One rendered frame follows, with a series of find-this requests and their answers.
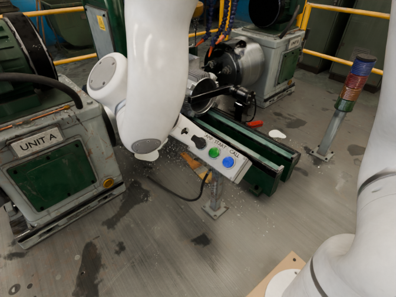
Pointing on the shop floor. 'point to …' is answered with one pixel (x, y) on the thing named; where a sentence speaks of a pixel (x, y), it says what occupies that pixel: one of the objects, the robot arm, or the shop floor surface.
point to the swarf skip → (69, 27)
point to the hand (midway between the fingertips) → (197, 141)
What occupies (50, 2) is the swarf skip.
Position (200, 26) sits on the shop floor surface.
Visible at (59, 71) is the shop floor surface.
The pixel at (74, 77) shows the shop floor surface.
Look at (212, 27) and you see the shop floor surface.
